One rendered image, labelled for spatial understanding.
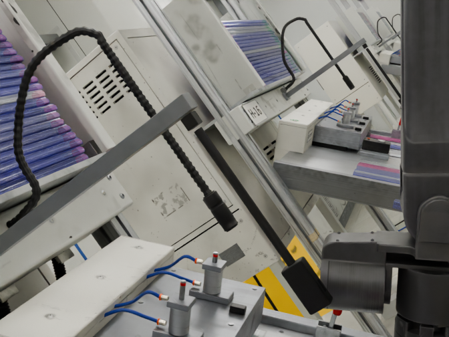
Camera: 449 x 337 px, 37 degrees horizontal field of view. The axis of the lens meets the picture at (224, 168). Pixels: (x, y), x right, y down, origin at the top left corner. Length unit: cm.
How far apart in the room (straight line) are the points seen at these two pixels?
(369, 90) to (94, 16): 224
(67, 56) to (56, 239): 324
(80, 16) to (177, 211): 236
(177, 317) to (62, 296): 13
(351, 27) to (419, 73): 452
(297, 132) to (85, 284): 112
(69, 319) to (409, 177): 36
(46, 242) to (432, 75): 46
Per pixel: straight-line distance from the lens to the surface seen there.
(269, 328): 89
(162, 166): 173
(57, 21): 403
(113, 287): 78
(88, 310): 72
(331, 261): 61
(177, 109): 56
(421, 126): 58
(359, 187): 161
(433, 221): 58
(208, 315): 77
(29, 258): 75
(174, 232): 177
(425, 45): 59
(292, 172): 163
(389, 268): 61
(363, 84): 516
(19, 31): 97
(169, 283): 84
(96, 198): 90
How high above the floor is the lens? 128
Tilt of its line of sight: level
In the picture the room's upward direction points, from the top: 35 degrees counter-clockwise
